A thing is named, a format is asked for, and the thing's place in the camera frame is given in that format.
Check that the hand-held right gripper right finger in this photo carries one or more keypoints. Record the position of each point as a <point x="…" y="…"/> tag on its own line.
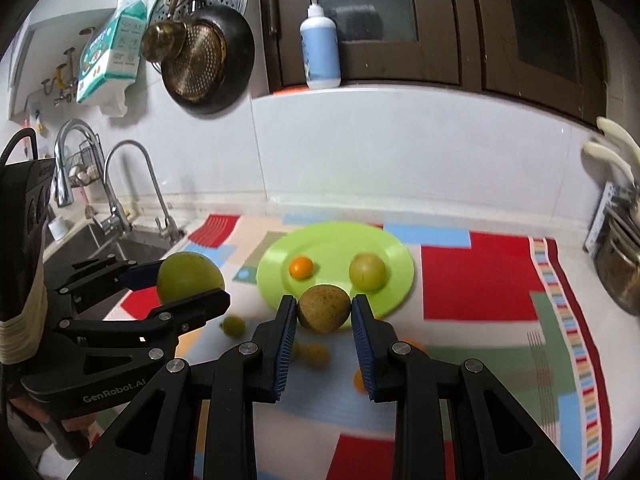
<point x="364" y="355"/>

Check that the small brass saucepan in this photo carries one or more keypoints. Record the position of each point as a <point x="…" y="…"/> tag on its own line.
<point x="162" y="40"/>

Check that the tall chrome faucet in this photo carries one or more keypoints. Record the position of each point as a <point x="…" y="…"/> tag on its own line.
<point x="62" y="180"/>

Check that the steel pot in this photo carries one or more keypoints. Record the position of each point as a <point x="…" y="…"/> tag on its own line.
<point x="617" y="270"/>

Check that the thin gooseneck faucet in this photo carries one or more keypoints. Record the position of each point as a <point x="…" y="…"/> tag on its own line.
<point x="159" y="195"/>

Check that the green plate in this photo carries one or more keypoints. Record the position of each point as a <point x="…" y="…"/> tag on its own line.
<point x="330" y="240"/>

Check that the paper towel pack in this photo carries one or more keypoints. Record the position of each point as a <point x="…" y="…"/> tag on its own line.
<point x="110" y="55"/>

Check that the yellow-green apple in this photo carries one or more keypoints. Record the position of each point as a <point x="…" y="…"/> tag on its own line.
<point x="367" y="271"/>

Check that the dark brown window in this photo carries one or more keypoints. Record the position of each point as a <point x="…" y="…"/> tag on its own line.
<point x="450" y="35"/>

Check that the green apple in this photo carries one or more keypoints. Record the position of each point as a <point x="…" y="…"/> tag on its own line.
<point x="190" y="275"/>

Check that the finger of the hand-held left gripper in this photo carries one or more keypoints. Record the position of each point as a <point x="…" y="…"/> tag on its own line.
<point x="142" y="275"/>
<point x="200" y="305"/>

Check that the small white cup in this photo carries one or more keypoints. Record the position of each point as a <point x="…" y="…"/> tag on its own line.
<point x="57" y="229"/>

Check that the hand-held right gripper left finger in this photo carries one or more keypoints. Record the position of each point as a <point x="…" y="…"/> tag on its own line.
<point x="281" y="355"/>

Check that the small orange tangerine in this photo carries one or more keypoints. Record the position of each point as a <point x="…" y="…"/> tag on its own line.
<point x="359" y="381"/>
<point x="415" y="345"/>
<point x="301" y="267"/>

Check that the small orange pad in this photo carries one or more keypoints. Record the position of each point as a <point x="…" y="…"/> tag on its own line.
<point x="287" y="90"/>

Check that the white blue pump bottle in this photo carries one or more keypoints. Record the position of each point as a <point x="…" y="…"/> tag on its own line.
<point x="320" y="50"/>

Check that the black frying pan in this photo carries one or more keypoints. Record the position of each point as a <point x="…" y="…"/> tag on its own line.
<point x="237" y="45"/>

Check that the steel sink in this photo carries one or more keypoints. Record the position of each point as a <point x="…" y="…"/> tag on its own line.
<point x="100" y="246"/>

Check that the brown kiwi fruit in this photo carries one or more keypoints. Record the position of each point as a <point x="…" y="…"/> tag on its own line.
<point x="324" y="308"/>

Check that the colourful patchwork mat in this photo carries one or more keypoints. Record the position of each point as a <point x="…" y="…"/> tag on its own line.
<point x="475" y="280"/>

